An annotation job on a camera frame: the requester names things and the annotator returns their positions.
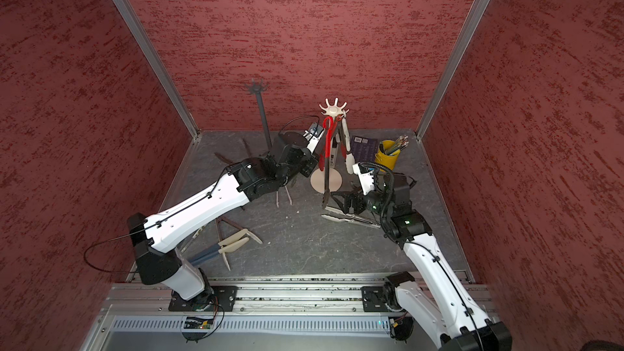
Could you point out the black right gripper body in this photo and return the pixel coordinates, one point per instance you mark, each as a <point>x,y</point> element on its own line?
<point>374,201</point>

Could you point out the bundle of pencils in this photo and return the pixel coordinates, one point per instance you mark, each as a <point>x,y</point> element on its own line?
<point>396,146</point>

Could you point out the aluminium corner post left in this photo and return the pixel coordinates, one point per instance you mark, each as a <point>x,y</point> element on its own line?
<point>139,33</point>

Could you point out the scalloped steel serving tongs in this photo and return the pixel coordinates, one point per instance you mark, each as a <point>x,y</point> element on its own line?
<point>338,216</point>

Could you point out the dark grey utensil rack stand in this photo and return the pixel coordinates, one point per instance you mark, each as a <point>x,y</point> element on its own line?
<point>256,88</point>

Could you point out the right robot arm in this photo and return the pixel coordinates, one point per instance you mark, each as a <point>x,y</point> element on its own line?
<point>450,316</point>

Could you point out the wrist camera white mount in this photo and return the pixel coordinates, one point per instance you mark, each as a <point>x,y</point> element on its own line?
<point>313,135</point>
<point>366,175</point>

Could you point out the red looped long steel tongs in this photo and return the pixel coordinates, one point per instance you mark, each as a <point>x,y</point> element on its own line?
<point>329,126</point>

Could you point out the purple book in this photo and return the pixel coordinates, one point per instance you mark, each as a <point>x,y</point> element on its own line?
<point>364,149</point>

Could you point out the aluminium corner post right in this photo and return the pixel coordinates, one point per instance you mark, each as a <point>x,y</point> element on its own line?
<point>469,27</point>

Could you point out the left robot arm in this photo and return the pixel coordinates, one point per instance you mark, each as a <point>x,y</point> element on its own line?
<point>155,238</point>

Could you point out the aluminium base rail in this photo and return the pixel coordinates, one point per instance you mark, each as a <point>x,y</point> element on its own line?
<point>342,304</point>

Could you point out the small red silicone tongs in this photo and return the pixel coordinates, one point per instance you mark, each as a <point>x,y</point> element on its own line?
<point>337,121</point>

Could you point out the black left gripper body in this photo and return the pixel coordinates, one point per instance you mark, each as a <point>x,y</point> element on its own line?
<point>305,166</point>

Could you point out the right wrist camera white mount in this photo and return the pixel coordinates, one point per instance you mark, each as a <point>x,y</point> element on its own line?
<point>366,175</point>

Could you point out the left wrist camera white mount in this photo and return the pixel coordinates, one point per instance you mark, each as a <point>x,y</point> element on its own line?
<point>313,135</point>

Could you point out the cream blue handled tongs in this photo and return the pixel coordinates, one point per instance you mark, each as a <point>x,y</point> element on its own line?
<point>223,247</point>

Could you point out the cream utensil rack stand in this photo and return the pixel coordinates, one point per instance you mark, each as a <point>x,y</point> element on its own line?
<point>333,114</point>

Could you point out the yellow metal pencil bucket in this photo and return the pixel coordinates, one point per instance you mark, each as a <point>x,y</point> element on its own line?
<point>385,160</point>

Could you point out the aluminium corner post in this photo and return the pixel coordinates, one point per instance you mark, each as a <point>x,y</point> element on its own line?
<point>139,33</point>
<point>469,27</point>

